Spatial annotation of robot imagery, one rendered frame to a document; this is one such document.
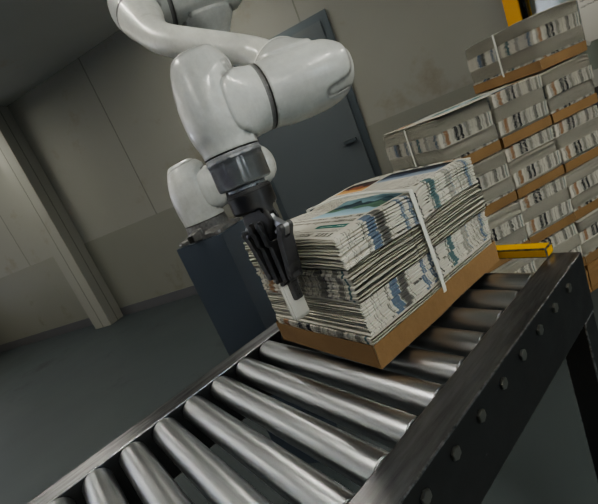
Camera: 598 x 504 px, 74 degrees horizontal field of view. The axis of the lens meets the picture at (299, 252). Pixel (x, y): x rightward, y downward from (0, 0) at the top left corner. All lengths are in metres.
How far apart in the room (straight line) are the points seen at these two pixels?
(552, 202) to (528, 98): 0.47
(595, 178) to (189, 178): 1.82
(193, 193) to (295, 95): 0.84
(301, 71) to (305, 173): 3.47
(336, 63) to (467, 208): 0.36
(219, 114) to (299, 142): 3.48
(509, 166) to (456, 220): 1.17
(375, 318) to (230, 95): 0.39
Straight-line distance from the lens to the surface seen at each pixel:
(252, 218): 0.65
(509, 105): 1.96
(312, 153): 4.05
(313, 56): 0.66
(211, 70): 0.62
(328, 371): 0.73
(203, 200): 1.42
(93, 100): 5.28
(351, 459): 0.55
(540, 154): 2.07
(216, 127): 0.60
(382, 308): 0.63
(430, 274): 0.72
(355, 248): 0.58
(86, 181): 5.58
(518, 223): 1.96
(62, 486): 0.87
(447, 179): 0.76
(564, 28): 2.26
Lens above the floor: 1.16
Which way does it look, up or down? 14 degrees down
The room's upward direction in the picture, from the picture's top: 23 degrees counter-clockwise
